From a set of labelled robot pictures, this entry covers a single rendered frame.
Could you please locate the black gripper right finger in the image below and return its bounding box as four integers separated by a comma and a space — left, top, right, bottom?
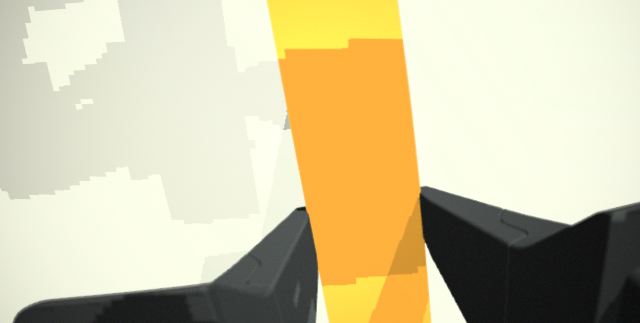
419, 185, 640, 323

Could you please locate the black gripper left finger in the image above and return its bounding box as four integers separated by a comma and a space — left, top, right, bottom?
13, 206, 319, 323

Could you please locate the yellow bar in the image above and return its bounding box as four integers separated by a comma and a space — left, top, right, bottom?
267, 0, 431, 323

